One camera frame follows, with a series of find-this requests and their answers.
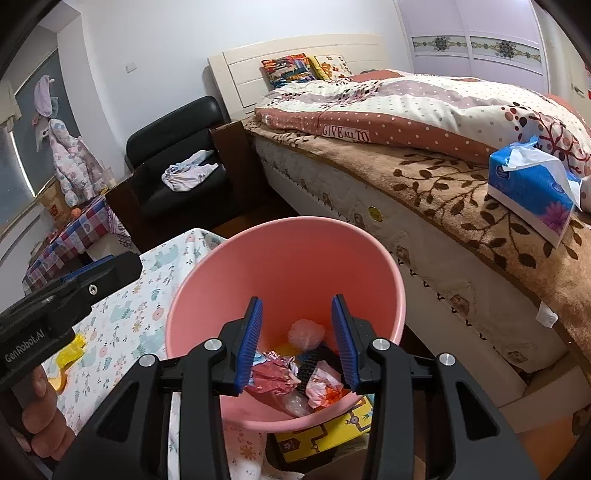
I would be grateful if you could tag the crumpled pink foil paper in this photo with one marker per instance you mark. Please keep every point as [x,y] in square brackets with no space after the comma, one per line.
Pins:
[272,376]

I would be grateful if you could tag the yellow floral pillow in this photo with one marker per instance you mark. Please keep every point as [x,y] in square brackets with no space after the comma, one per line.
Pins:
[330,67]

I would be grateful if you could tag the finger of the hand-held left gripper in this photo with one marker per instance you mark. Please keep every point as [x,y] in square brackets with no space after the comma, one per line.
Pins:
[101,281]
[78,275]

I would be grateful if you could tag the clear plastic cup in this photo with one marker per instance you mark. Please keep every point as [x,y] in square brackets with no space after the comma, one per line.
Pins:
[109,179]

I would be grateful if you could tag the yellow plastic wrapper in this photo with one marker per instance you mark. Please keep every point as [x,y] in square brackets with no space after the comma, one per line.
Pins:
[57,383]
[71,350]

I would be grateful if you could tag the floral tablecloth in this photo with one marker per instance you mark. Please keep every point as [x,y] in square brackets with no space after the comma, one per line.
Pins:
[129,314]

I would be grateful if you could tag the plaid cloth side table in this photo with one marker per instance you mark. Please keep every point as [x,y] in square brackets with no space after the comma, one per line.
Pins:
[74,235]

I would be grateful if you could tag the bed with floral quilt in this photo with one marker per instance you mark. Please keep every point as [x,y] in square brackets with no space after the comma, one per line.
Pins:
[461,194]

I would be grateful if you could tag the colourful patchwork pillow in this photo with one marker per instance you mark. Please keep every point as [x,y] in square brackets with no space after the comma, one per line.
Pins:
[288,70]

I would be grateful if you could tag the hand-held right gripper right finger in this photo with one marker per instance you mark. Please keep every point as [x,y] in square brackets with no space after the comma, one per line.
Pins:
[341,341]

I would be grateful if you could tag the floral dotted quilt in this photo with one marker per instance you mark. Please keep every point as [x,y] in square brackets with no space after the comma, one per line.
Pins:
[415,106]

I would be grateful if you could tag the dark window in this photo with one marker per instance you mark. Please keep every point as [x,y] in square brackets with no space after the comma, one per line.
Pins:
[18,170]

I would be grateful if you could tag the person's left hand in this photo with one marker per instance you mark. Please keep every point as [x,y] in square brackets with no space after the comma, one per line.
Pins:
[44,415]

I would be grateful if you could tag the clear plastic scrap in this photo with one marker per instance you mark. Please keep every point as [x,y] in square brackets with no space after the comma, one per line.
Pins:
[295,404]

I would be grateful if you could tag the pink plastic bucket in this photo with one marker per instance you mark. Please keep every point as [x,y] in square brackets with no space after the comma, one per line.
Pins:
[286,267]

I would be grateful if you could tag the crumpled light cloth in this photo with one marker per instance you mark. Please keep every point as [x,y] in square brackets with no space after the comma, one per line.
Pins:
[184,177]

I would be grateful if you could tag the crumpled white orange paper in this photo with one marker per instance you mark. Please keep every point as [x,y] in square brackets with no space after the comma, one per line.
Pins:
[325,387]

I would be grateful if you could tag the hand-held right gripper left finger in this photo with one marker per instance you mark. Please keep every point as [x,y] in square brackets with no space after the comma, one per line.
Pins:
[251,341]

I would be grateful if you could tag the dark wooden nightstand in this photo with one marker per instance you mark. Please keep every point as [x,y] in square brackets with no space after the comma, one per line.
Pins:
[240,166]

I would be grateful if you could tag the pink floral jacket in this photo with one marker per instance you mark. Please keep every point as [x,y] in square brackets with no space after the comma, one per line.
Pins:
[74,166]

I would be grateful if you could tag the blue tissue box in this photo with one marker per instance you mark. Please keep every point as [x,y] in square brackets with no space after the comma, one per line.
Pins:
[526,189]

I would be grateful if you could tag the black leather armchair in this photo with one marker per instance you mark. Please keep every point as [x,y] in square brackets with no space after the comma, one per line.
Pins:
[157,138]

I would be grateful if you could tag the black ridged foam piece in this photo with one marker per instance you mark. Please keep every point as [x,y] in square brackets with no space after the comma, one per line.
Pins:
[318,357]

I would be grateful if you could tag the cardboard box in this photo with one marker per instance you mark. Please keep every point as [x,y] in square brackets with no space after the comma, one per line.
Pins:
[53,203]

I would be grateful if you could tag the yellow patterned box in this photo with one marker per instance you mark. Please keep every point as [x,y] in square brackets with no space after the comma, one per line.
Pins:
[323,438]

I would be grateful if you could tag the dark wooden cabinet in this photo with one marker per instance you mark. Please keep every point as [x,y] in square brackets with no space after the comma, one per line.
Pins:
[124,207]

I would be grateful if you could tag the white wooden headboard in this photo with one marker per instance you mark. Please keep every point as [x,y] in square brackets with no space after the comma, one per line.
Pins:
[244,83]

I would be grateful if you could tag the lavender wardrobe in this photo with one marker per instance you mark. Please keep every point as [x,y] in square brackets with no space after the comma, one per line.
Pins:
[461,64]

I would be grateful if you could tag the lilac hanging garment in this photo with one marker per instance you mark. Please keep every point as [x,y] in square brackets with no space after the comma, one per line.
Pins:
[44,92]

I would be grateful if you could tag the white mattress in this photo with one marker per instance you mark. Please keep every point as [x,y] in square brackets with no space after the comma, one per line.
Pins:
[351,184]

